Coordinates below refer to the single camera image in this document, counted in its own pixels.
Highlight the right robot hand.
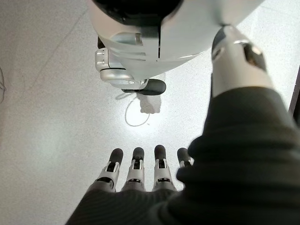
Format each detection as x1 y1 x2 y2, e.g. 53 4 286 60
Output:
65 24 300 225

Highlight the white robot leg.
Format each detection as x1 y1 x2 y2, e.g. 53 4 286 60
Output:
90 0 265 96

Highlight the thin white cable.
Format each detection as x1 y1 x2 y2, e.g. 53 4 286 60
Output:
116 92 150 127

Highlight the thin grey cable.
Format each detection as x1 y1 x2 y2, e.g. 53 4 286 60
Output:
0 67 7 104

